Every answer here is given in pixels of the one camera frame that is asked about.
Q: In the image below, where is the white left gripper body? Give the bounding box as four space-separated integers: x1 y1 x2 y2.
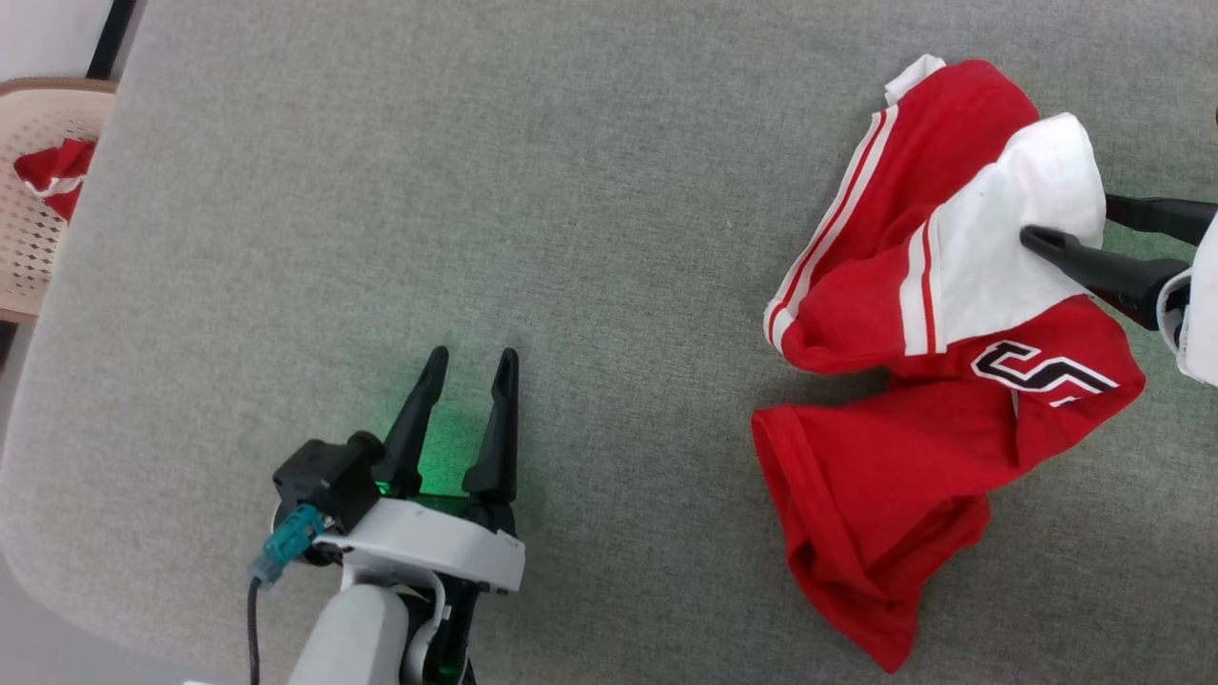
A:
314 492 526 685

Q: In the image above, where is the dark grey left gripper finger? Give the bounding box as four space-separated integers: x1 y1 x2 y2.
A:
373 346 450 497
462 348 521 535

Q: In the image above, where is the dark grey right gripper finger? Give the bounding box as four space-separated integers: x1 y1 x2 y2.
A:
1105 194 1218 247
1021 225 1190 330

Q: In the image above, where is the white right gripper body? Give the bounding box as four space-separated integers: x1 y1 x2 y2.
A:
1157 213 1218 387

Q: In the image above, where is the red and white sports jersey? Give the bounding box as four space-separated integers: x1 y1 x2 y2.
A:
751 54 1147 675

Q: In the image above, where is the beige plastic laundry basket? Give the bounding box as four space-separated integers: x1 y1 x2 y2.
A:
0 78 117 324

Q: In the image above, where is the red garment in basket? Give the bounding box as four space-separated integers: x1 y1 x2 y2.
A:
14 138 98 222

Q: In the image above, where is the teal cable connector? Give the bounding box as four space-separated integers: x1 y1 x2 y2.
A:
249 504 326 586

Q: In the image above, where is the thin black camera cable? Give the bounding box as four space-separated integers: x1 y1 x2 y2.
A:
246 576 265 685

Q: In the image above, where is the black frame strip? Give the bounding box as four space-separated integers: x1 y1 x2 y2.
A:
86 0 137 79

